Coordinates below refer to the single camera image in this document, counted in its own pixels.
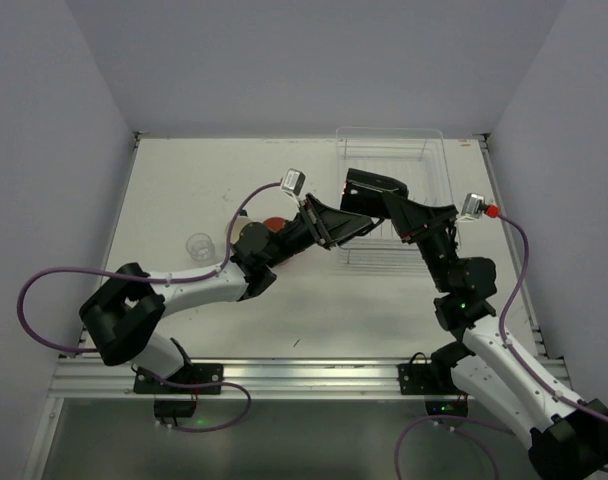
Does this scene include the pink plastic cup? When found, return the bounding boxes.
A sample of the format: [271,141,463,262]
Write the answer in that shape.
[261,215,300,267]

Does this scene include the black metal mug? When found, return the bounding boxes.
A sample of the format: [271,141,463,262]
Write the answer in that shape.
[340,168,408,219]

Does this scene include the clear faceted glass cup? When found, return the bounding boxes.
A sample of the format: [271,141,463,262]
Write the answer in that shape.
[185,233,216,266]

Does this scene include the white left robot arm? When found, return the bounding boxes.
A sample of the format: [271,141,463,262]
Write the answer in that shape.
[79,194,375,366]

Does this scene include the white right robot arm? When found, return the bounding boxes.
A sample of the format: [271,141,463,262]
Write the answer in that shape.
[382,192,608,479]

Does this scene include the right black controller box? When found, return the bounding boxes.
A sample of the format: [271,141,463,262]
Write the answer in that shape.
[425,400,469,423]

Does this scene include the black controller box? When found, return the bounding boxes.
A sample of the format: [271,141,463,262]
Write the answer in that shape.
[153,399,197,425]
[425,400,469,423]

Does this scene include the left black controller box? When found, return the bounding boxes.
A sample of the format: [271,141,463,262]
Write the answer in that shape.
[153,399,197,425]

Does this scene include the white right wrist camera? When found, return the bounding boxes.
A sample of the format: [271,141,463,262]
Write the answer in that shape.
[457,192,487,222]

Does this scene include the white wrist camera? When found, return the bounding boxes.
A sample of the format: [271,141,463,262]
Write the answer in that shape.
[280,168,306,204]
[457,192,487,222]

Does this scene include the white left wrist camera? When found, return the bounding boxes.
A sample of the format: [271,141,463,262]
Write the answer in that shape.
[280,168,306,204]

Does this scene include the clear wire dish rack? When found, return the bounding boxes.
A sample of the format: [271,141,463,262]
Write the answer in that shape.
[336,127,459,273]

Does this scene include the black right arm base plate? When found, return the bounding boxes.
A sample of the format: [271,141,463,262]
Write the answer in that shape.
[397,363,466,396]

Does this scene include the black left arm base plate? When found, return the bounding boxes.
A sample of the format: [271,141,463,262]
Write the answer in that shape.
[133,363,223,395]

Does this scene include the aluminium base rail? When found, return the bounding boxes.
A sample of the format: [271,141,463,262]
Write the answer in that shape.
[48,355,575,401]

